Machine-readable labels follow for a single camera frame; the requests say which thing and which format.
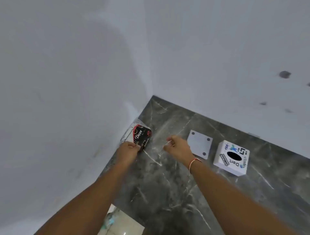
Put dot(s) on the person's right forearm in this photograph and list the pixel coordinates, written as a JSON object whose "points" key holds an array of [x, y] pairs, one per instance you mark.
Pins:
{"points": [[230, 198]]}

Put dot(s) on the white stickered tissue box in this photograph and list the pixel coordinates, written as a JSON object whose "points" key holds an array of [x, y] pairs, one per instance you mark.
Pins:
{"points": [[224, 150]]}

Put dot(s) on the clear plastic tissue packet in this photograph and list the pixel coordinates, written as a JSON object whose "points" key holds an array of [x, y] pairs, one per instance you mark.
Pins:
{"points": [[140, 134]]}

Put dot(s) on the person's left forearm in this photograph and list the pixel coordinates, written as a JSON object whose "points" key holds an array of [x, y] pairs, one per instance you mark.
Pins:
{"points": [[97, 191]]}

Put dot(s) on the person's left hand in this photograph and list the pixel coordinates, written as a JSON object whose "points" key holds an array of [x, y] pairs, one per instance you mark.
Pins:
{"points": [[127, 151]]}

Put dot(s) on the clear plastic bottle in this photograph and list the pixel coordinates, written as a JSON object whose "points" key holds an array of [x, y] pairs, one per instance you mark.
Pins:
{"points": [[111, 219]]}

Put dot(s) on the white box base plate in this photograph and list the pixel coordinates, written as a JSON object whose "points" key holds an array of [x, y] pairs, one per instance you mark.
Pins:
{"points": [[199, 142]]}

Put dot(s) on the person's right hand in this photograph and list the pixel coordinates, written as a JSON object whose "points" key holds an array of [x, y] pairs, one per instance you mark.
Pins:
{"points": [[180, 149]]}

